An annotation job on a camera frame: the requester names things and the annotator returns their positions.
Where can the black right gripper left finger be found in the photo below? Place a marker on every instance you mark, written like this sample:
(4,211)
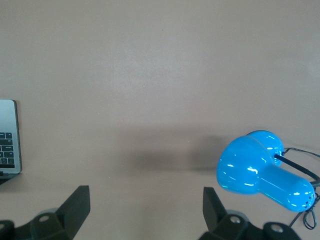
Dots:
(75,202)

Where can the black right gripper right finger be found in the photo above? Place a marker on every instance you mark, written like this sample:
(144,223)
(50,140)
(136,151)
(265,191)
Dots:
(212,207)

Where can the silver laptop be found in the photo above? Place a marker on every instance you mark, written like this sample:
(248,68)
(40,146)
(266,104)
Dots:
(10,115)

